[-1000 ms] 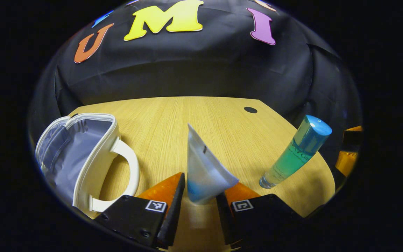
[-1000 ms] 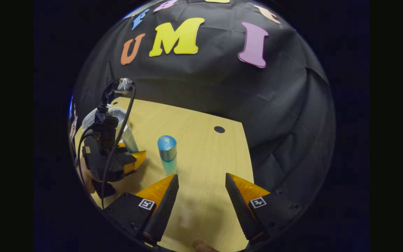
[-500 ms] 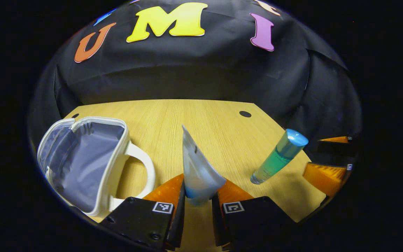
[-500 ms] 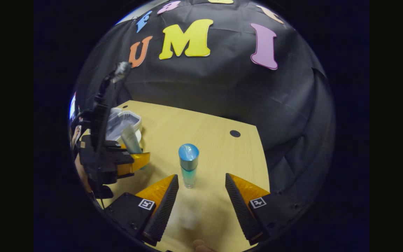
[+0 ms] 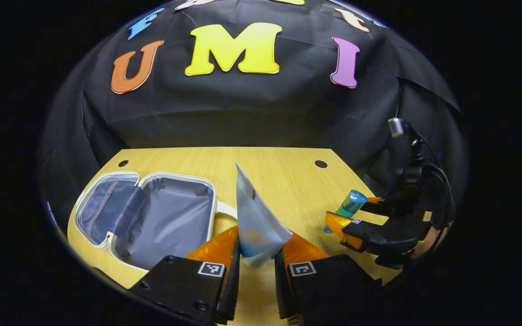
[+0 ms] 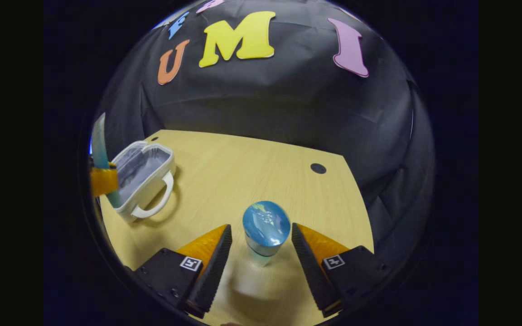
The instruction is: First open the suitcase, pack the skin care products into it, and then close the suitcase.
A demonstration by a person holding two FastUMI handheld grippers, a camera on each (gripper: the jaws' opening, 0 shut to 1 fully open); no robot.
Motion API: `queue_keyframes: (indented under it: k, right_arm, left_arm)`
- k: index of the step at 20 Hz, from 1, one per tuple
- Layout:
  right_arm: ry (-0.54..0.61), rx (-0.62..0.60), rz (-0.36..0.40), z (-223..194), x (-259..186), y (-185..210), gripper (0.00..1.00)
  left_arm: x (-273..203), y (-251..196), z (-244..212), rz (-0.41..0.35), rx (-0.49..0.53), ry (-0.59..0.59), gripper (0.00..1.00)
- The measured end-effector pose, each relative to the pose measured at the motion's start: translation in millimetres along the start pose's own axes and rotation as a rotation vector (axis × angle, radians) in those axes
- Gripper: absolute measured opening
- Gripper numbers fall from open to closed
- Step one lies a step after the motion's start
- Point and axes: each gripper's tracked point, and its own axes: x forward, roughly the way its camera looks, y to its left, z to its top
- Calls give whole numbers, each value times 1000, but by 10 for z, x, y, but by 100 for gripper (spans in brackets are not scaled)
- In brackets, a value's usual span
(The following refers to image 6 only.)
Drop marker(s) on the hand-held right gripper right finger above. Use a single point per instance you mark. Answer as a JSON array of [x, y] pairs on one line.
[[313, 271]]

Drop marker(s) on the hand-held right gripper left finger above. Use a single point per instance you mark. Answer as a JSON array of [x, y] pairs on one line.
[[211, 271]]

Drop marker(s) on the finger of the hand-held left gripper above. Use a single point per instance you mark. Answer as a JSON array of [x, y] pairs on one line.
[[103, 181]]

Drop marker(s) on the white and blue tube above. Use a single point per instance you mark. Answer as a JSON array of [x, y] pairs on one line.
[[99, 140]]

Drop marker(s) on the white suitcase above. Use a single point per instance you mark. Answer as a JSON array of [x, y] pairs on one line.
[[145, 181]]

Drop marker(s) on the blue capped clear bottle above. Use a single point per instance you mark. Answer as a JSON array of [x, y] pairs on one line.
[[265, 226]]

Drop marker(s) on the black backdrop cloth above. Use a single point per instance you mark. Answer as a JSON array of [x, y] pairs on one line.
[[265, 104]]

